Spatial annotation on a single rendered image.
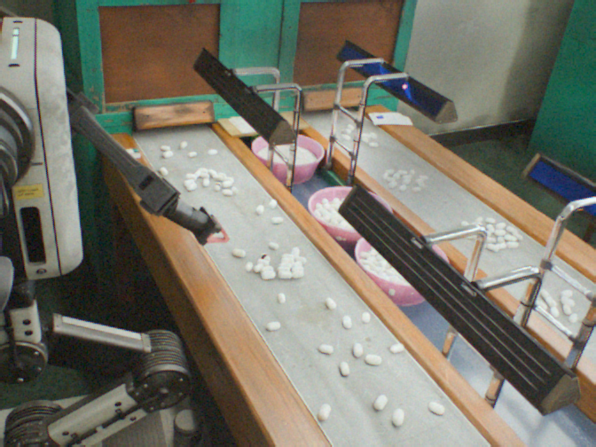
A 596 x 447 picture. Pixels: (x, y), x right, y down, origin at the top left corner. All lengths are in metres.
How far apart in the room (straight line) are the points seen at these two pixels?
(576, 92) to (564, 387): 3.40
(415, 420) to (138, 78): 1.53
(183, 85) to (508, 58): 2.69
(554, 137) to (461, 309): 3.36
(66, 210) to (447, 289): 0.66
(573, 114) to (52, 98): 3.75
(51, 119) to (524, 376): 0.79
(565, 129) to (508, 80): 0.55
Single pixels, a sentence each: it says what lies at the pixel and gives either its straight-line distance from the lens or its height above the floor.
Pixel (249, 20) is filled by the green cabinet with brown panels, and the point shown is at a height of 1.15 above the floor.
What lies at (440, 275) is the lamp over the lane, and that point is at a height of 1.09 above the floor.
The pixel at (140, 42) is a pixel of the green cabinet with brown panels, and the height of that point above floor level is 1.08.
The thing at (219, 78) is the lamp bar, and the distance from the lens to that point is 2.01.
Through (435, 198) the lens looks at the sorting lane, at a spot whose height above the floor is 0.74.
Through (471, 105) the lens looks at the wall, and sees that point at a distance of 4.47.
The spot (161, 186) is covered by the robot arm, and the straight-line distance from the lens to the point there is 1.50.
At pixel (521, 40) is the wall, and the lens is 4.58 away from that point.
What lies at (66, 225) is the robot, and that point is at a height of 1.23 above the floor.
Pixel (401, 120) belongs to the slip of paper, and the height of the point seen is 0.77.
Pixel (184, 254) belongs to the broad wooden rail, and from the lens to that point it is 1.71.
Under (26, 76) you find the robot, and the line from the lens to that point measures 0.91.
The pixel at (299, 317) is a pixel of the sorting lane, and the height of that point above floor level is 0.74.
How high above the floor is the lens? 1.76
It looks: 32 degrees down
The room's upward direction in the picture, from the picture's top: 7 degrees clockwise
